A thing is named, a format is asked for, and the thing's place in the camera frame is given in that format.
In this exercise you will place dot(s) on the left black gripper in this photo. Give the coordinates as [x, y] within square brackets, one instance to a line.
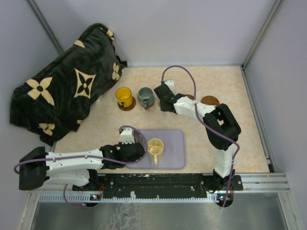
[122, 145]

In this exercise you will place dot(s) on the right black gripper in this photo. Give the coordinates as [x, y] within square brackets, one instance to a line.
[162, 108]

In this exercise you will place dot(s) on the grey ceramic mug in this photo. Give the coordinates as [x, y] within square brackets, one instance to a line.
[145, 96]

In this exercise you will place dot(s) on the cream yellow mug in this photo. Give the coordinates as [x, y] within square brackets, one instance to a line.
[156, 150]

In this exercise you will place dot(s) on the yellow glass mug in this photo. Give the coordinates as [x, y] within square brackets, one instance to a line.
[124, 97]

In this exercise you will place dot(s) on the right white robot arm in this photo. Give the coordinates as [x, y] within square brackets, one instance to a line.
[221, 127]

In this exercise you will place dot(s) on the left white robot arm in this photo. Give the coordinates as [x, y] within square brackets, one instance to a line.
[40, 167]

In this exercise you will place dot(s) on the lavender plastic tray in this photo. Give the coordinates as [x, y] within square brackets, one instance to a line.
[174, 155]

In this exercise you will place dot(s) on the black floral plush blanket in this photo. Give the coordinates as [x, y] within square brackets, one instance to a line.
[55, 101]

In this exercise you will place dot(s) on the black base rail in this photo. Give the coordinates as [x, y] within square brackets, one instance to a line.
[170, 185]

